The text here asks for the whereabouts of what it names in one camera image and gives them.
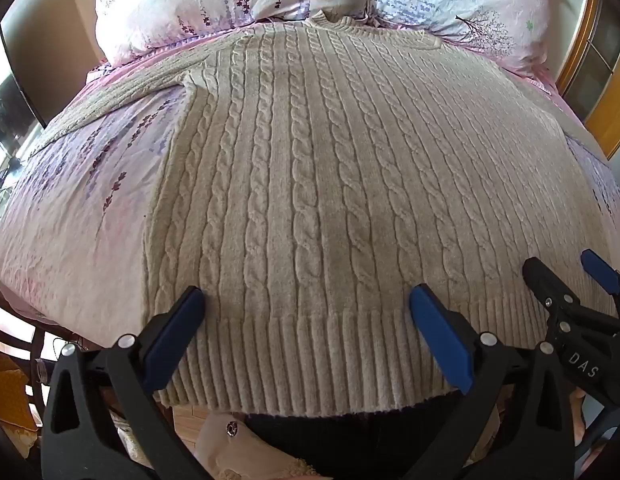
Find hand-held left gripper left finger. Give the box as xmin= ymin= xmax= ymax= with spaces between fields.
xmin=41 ymin=286 xmax=213 ymax=480

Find yellow cloth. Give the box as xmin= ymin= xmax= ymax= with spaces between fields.
xmin=0 ymin=354 xmax=43 ymax=433

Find orange wooden cabinet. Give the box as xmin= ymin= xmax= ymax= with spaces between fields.
xmin=555 ymin=0 xmax=620 ymax=162

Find person's black pants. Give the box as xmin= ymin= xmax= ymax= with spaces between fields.
xmin=242 ymin=399 xmax=463 ymax=480

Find cream cable-knit sweater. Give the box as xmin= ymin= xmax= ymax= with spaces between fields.
xmin=27 ymin=14 xmax=613 ymax=418

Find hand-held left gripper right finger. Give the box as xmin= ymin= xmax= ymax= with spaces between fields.
xmin=401 ymin=284 xmax=584 ymax=480

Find pink floral bed sheet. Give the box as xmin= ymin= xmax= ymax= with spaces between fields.
xmin=0 ymin=35 xmax=620 ymax=356

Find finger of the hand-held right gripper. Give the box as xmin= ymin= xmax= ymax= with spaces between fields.
xmin=521 ymin=257 xmax=620 ymax=387
xmin=580 ymin=248 xmax=620 ymax=322

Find dark wooden chair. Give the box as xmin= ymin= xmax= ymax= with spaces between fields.
xmin=0 ymin=280 xmax=58 ymax=386

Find black flat screen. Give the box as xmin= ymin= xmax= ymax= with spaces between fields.
xmin=0 ymin=24 xmax=49 ymax=162

